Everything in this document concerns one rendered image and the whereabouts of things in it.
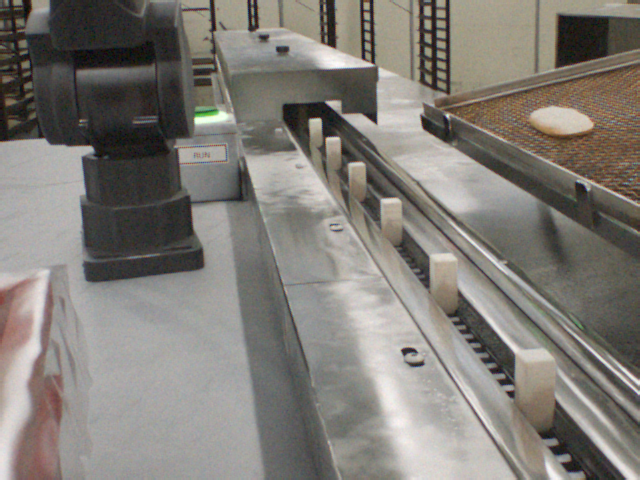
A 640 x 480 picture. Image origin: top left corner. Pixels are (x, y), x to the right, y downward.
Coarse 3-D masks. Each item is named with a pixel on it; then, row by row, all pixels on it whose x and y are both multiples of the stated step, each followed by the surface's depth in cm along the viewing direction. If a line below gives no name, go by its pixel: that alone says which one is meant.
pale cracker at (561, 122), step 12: (552, 108) 76; (564, 108) 74; (540, 120) 73; (552, 120) 71; (564, 120) 70; (576, 120) 69; (588, 120) 69; (552, 132) 70; (564, 132) 68; (576, 132) 68; (588, 132) 68
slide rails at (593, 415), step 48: (336, 192) 75; (384, 192) 74; (384, 240) 60; (432, 240) 60; (480, 288) 50; (432, 336) 44; (528, 336) 43; (480, 384) 38; (576, 384) 38; (528, 432) 34; (624, 432) 34
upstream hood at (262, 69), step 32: (224, 32) 221; (256, 32) 214; (288, 32) 207; (224, 64) 137; (256, 64) 120; (288, 64) 118; (320, 64) 116; (352, 64) 114; (256, 96) 109; (288, 96) 110; (320, 96) 110; (352, 96) 111
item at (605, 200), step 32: (576, 64) 92; (608, 64) 92; (448, 96) 91; (480, 96) 91; (512, 96) 90; (576, 96) 83; (608, 96) 80; (480, 128) 79; (512, 128) 76; (608, 128) 69; (512, 160) 66; (544, 160) 59; (576, 160) 62; (608, 160) 60; (608, 192) 50
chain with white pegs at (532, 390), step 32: (320, 128) 103; (352, 192) 76; (384, 224) 63; (448, 256) 49; (448, 288) 49; (480, 352) 45; (544, 352) 36; (512, 384) 41; (544, 384) 36; (544, 416) 36
